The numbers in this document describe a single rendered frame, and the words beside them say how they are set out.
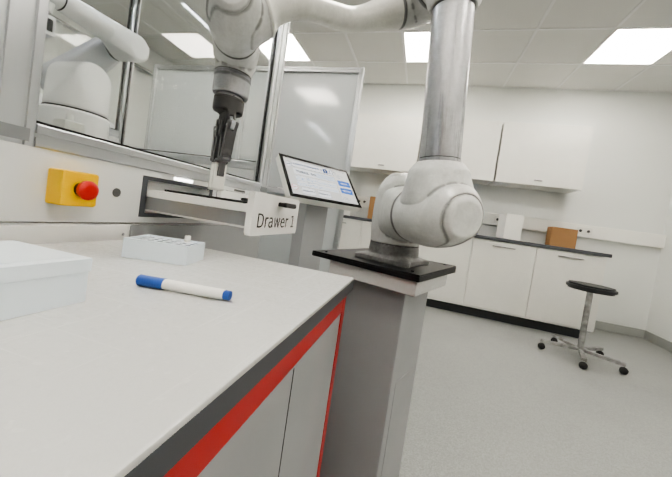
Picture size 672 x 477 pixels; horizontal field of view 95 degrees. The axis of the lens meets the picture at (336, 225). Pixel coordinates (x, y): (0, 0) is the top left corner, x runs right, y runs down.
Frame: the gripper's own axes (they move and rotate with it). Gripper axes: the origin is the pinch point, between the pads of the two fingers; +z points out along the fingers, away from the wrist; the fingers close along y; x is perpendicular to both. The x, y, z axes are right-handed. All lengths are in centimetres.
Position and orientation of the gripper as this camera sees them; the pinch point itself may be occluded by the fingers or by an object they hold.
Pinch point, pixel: (217, 177)
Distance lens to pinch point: 85.5
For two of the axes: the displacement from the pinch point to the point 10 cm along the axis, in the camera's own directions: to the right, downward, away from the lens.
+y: -6.0, -1.2, 7.9
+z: -1.7, 9.9, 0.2
